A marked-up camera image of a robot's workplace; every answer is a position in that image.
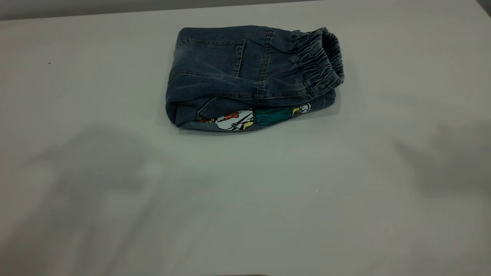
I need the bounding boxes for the blue denim kids jeans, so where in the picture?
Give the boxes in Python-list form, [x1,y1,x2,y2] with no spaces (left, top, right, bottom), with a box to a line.
[165,25,345,133]

